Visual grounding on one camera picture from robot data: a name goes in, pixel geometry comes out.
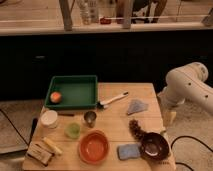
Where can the small metal cup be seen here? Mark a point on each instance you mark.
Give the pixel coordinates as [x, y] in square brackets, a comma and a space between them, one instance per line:
[90, 118]

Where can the green plastic tray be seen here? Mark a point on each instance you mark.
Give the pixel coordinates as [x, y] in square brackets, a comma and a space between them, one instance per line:
[78, 92]

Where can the wooden block toy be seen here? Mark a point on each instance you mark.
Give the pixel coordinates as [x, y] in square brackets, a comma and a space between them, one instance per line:
[40, 154]

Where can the red object on shelf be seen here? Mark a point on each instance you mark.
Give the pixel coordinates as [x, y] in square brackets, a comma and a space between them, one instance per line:
[105, 21]

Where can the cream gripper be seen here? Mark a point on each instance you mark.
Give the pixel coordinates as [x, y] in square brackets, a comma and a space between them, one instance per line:
[168, 116]

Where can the grey-blue towel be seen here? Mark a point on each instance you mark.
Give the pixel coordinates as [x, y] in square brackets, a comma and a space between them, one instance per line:
[136, 106]

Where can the dark brown bowl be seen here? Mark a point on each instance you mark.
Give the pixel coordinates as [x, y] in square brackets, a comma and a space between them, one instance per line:
[154, 147]

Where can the white round container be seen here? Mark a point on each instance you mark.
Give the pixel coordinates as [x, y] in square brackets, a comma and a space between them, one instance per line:
[49, 119]

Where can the blue sponge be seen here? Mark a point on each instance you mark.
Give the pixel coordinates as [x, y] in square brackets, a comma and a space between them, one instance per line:
[128, 151]

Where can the yellow banana toy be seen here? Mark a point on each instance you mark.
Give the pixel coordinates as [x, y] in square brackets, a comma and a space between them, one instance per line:
[52, 145]

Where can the orange peach fruit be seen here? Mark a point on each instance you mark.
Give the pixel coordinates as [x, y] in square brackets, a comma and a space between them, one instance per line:
[55, 97]

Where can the white handled dish brush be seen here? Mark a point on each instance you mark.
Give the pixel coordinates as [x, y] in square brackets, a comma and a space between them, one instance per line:
[105, 103]

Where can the orange plastic bowl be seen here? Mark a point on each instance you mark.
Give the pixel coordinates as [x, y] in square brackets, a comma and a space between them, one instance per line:
[93, 148]

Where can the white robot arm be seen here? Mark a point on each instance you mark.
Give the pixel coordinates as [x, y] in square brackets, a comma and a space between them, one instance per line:
[185, 82]

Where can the green plastic cup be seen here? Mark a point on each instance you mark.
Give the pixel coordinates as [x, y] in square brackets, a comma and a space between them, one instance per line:
[72, 130]

